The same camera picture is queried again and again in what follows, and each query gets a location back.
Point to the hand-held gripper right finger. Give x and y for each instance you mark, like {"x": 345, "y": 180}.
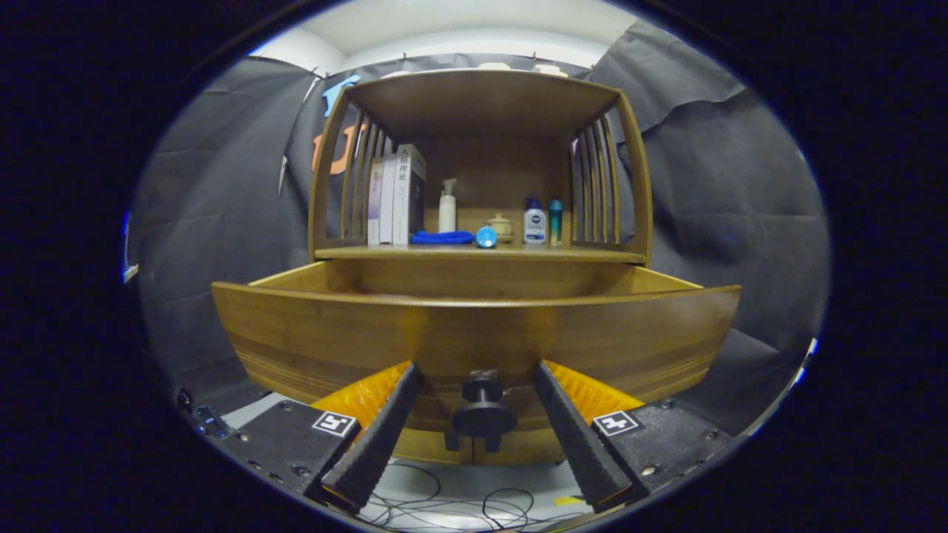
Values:
{"x": 578, "y": 437}

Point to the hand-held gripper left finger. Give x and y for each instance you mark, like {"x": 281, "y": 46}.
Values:
{"x": 381, "y": 437}

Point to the black drawer knob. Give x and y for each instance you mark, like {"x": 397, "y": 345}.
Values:
{"x": 483, "y": 420}

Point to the wooden drawer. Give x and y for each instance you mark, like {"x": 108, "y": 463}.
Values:
{"x": 370, "y": 333}

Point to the blue white cosmetic tube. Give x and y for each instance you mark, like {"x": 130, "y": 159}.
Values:
{"x": 486, "y": 237}

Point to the wooden countertop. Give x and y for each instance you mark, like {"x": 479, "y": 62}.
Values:
{"x": 555, "y": 253}

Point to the wooden cabinet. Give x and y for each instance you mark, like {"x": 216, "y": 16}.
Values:
{"x": 481, "y": 104}

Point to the yellow floor tape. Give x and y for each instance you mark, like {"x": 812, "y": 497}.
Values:
{"x": 567, "y": 501}

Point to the black floor device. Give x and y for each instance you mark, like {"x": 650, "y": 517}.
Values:
{"x": 204, "y": 420}

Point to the blue cloth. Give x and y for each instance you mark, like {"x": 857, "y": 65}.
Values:
{"x": 441, "y": 237}

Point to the white lotion bottle blue cap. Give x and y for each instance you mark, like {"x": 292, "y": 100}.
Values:
{"x": 535, "y": 226}

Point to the teal bottle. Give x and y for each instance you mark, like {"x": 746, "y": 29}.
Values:
{"x": 555, "y": 222}

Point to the beige lidded teacup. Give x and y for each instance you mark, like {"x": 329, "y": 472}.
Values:
{"x": 502, "y": 228}

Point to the white pump bottle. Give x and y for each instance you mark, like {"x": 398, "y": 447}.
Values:
{"x": 447, "y": 215}

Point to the lilac book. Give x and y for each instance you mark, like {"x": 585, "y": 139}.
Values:
{"x": 374, "y": 203}

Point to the white book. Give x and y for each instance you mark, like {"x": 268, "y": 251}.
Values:
{"x": 387, "y": 200}

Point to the dark cover book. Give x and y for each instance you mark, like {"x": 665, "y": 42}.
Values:
{"x": 413, "y": 192}

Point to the black backdrop cloth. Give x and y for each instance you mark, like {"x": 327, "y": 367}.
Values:
{"x": 222, "y": 222}

